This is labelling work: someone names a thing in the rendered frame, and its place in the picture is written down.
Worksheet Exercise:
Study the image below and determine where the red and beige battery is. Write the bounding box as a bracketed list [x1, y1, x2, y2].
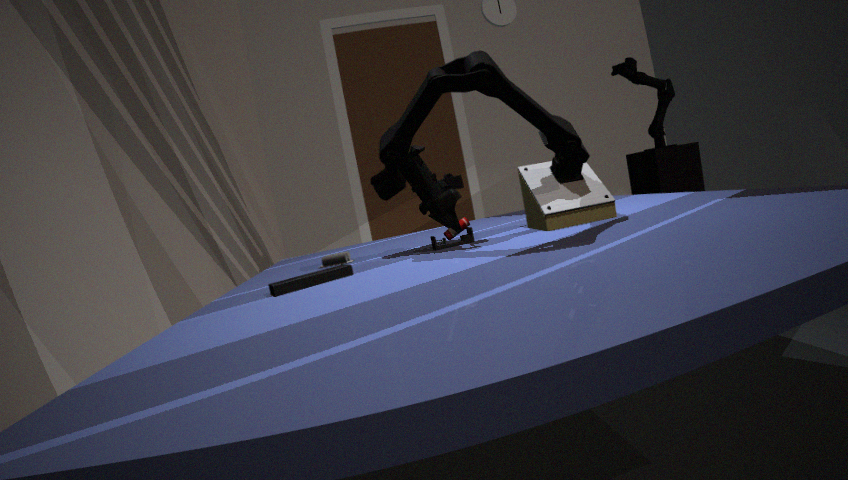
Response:
[444, 217, 470, 241]

